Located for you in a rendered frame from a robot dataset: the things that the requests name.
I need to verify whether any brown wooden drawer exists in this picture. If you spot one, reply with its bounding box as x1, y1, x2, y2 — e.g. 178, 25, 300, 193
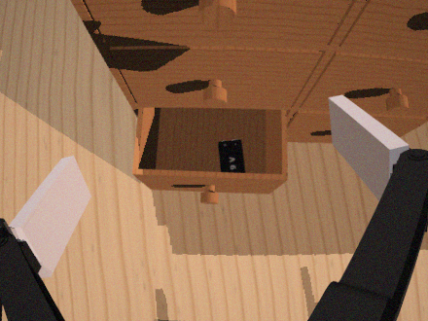
110, 46, 322, 108
287, 110, 427, 143
132, 107, 288, 204
301, 52, 428, 115
340, 0, 428, 55
85, 0, 352, 46

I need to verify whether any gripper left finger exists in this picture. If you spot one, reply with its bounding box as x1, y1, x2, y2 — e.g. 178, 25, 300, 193
0, 156, 91, 321

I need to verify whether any brown wooden chest of drawers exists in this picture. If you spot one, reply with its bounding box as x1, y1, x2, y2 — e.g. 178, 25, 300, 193
71, 0, 428, 125

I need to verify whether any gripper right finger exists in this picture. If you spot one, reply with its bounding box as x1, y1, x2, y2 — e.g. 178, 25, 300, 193
307, 95, 428, 321

